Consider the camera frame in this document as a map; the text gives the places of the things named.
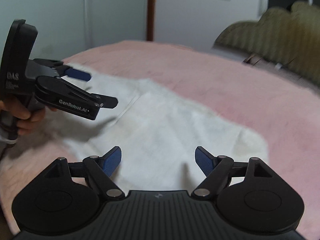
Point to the brown wooden door frame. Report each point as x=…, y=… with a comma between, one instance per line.
x=150, y=17

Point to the olive green scalloped headboard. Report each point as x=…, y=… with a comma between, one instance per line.
x=288, y=37

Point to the pink bed blanket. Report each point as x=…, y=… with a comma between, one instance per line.
x=284, y=113

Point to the person's left hand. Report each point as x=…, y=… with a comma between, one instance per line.
x=27, y=121

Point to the white floral wardrobe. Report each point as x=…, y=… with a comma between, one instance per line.
x=67, y=27

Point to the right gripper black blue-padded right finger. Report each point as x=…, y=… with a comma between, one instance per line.
x=248, y=196

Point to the white textured pants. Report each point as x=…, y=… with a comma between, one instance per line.
x=157, y=131

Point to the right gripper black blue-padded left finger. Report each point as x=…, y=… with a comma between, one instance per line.
x=65, y=197

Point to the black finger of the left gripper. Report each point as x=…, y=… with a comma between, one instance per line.
x=104, y=101

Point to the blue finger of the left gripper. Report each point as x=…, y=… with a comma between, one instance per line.
x=77, y=74

